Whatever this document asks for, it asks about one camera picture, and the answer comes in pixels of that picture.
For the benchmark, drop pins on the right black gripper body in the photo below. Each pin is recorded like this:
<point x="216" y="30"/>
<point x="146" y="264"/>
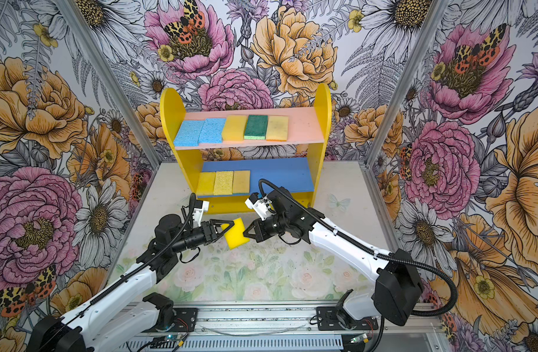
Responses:
<point x="275" y="224"/>

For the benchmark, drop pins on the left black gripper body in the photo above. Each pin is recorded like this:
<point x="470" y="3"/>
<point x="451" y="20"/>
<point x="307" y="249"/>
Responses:
<point x="195" y="237"/>

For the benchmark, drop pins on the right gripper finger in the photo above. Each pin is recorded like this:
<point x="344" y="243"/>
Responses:
<point x="256" y="228"/>
<point x="258" y="237"/>

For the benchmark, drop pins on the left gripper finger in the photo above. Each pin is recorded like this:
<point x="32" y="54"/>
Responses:
<point x="222" y="227"/>
<point x="215" y="237"/>

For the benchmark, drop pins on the pale yellow textured sponge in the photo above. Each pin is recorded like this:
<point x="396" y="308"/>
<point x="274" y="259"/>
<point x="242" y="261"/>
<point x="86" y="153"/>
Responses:
<point x="223" y="184"/>

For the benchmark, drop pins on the bright yellow small sponge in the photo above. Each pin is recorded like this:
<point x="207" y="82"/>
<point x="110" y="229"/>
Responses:
<point x="206" y="183"/>

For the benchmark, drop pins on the orange-yellow sponge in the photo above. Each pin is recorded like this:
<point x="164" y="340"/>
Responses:
<point x="277" y="128"/>
<point x="241" y="182"/>

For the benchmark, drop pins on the blue sponge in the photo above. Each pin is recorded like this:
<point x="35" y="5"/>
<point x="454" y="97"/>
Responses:
<point x="211" y="132"/>
<point x="188" y="134"/>

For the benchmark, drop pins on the green sponge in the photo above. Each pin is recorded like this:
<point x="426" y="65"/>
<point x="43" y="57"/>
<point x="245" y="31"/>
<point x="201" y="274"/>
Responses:
<point x="256" y="127"/>

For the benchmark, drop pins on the thick yellow sponge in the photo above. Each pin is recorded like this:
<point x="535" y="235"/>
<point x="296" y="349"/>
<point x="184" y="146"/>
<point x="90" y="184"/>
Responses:
<point x="234" y="128"/>

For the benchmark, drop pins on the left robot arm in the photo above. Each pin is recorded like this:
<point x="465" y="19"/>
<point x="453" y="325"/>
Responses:
<point x="100" y="323"/>

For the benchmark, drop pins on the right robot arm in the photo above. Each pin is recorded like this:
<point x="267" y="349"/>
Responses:
<point x="397" y="286"/>

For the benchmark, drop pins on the yellow shelf with coloured boards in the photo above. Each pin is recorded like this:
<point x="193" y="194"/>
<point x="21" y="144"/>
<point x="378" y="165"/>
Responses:
<point x="295" y="163"/>

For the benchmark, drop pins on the floral table mat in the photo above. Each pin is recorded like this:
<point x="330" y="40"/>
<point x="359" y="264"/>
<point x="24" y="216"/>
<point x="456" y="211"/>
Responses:
<point x="270" y="271"/>

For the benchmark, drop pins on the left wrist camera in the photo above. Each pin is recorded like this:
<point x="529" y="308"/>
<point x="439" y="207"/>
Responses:
<point x="200" y="207"/>

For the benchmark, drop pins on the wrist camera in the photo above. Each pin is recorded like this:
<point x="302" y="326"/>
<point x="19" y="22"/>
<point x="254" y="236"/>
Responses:
<point x="200" y="207"/>
<point x="260" y="205"/>

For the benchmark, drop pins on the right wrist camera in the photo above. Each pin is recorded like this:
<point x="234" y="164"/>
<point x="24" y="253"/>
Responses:
<point x="260" y="205"/>

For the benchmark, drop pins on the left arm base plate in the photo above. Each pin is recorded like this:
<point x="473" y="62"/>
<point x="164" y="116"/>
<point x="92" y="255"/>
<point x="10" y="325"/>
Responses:
<point x="181" y="319"/>

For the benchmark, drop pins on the aluminium front rail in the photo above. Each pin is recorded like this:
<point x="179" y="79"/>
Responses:
<point x="283" y="326"/>

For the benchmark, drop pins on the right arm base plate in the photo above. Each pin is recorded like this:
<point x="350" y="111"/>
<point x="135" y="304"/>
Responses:
<point x="329" y="319"/>

